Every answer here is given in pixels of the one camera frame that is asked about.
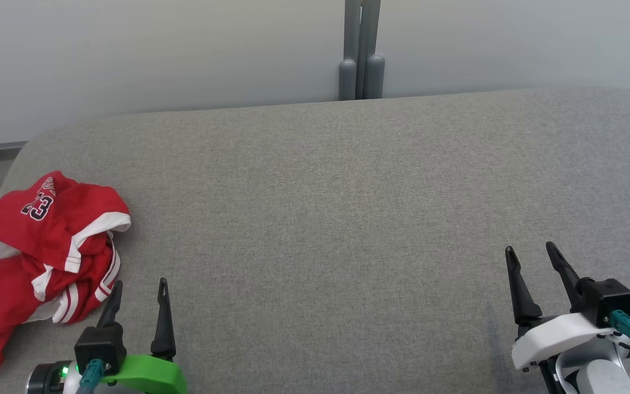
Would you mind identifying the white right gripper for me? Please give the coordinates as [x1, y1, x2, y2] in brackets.
[505, 241, 630, 373]

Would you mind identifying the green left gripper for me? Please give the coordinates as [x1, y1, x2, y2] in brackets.
[26, 277, 188, 394]

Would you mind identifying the left gripper teal-plug black cable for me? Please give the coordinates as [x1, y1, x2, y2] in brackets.
[77, 358, 106, 394]

